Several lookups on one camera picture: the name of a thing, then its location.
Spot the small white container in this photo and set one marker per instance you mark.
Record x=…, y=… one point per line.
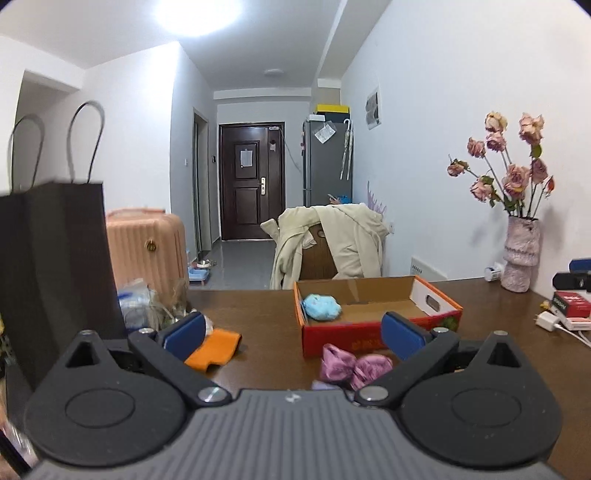
x=495, y=272

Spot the red cardboard box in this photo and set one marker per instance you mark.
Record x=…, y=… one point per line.
x=351, y=344

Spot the pink textured vase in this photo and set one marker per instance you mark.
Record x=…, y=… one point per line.
x=521, y=258

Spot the yellow box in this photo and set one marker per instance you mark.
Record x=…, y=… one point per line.
x=332, y=110

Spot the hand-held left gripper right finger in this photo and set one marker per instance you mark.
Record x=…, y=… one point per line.
x=404, y=339

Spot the paper note on fridge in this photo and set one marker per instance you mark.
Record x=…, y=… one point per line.
x=324, y=134

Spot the round ceiling lamp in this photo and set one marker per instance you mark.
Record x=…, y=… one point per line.
x=274, y=72

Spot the grey fridge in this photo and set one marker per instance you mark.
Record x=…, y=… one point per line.
x=323, y=170

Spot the black paper bag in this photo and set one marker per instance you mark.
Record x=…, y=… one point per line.
x=55, y=258

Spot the orange cloth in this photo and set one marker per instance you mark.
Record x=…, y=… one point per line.
x=217, y=348

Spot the clear container with blue print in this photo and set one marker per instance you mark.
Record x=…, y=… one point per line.
x=136, y=300

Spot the wall poster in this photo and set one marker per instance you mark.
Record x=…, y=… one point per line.
x=373, y=110

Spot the pink ribbed suitcase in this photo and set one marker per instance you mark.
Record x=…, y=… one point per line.
x=143, y=249

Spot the black device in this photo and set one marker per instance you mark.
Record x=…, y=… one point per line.
x=572, y=281

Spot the dried pink roses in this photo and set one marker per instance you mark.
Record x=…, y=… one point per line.
x=515, y=177

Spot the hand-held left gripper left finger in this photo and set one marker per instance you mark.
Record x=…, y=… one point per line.
x=184, y=334

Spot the brown wooden chair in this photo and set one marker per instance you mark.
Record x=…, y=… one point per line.
x=316, y=261

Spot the white charger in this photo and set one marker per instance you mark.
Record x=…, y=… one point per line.
x=548, y=321

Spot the blue pet bowl tray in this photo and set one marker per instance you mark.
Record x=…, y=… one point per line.
x=198, y=275

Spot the light blue plush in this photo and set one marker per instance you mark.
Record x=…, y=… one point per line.
x=321, y=308

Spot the dark brown door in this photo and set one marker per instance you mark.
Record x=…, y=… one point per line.
x=251, y=203

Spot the white folded umbrella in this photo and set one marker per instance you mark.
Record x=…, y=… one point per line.
x=346, y=147

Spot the beige jacket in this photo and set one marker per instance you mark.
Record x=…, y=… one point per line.
x=351, y=244

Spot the purple wall decal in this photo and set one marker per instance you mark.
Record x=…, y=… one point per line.
x=375, y=198

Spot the purple cloth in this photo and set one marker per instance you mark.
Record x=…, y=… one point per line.
x=337, y=367

